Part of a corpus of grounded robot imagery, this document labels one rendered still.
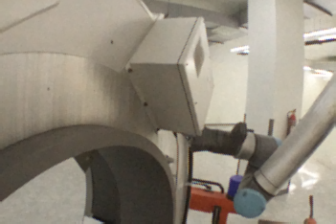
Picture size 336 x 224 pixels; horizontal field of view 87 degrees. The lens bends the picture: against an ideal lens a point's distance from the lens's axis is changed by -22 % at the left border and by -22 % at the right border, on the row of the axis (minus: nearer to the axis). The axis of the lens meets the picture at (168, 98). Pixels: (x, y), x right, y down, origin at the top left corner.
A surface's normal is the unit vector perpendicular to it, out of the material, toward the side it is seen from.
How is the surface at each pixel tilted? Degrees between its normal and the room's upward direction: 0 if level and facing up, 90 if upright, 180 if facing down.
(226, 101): 90
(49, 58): 90
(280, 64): 90
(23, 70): 90
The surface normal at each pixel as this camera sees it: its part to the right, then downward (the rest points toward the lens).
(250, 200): -0.48, 0.08
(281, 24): 0.29, 0.07
